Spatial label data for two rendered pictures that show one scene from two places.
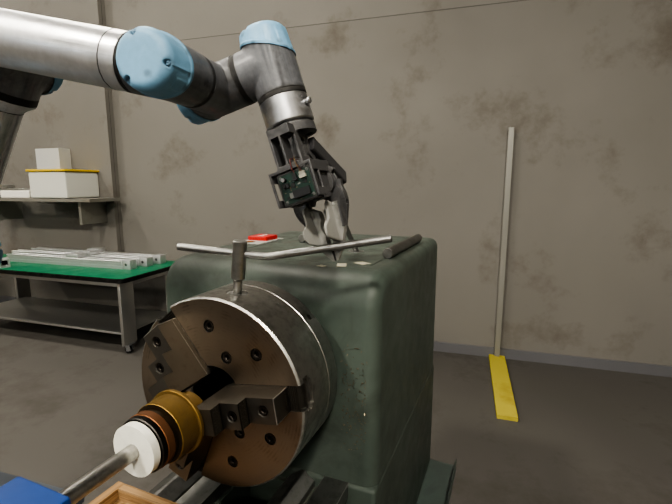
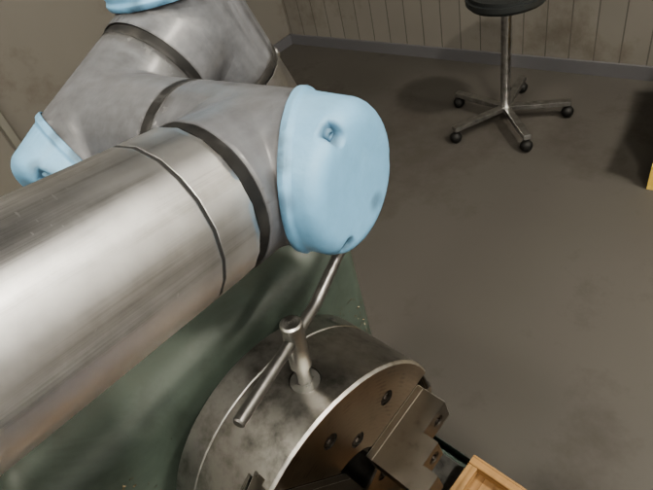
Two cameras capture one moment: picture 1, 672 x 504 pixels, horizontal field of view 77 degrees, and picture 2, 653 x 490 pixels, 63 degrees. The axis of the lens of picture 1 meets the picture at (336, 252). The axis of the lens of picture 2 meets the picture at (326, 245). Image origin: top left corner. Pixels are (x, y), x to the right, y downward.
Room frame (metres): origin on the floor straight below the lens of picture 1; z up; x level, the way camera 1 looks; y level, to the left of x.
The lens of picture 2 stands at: (0.43, 0.41, 1.69)
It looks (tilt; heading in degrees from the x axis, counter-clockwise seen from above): 42 degrees down; 301
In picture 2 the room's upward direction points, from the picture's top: 16 degrees counter-clockwise
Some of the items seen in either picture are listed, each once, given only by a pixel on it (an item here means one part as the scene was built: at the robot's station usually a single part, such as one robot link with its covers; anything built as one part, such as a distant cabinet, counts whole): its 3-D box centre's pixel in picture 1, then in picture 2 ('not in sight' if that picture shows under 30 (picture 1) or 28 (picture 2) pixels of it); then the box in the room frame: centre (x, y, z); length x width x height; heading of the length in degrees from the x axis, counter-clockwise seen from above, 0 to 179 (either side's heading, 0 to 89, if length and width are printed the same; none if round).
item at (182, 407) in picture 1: (168, 427); not in sight; (0.53, 0.23, 1.08); 0.09 x 0.09 x 0.09; 67
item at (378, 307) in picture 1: (322, 320); (148, 331); (1.05, 0.03, 1.06); 0.59 x 0.48 x 0.39; 157
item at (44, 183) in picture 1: (64, 183); not in sight; (4.23, 2.69, 1.41); 0.49 x 0.40 x 0.28; 73
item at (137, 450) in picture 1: (95, 478); not in sight; (0.43, 0.27, 1.08); 0.13 x 0.07 x 0.07; 157
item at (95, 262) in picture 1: (67, 291); not in sight; (3.94, 2.59, 0.39); 2.15 x 0.82 x 0.78; 73
